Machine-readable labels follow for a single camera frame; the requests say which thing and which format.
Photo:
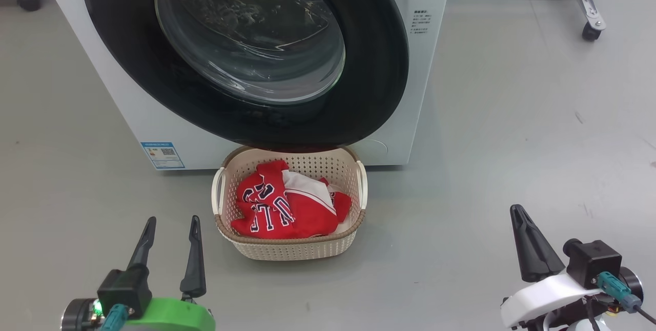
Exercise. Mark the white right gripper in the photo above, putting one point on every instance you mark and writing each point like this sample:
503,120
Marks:
543,297

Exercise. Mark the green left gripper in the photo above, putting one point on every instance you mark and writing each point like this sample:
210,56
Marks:
174,315

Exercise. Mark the red jersey with lettering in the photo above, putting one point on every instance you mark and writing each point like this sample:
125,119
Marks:
261,208

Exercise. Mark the black round glass washer door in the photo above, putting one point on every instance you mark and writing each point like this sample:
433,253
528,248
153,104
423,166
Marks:
374,64

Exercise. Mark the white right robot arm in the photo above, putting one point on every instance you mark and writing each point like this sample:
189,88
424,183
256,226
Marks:
589,325

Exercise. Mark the cream perforated basket brown rim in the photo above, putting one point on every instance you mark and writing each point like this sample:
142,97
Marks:
297,249

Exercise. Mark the white front-load washing machine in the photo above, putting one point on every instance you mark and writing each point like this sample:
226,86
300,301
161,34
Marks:
423,105

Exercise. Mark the blue energy label sticker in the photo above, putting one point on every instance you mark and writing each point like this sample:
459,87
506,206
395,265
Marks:
163,155

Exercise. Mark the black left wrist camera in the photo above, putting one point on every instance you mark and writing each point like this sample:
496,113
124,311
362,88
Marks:
123,290

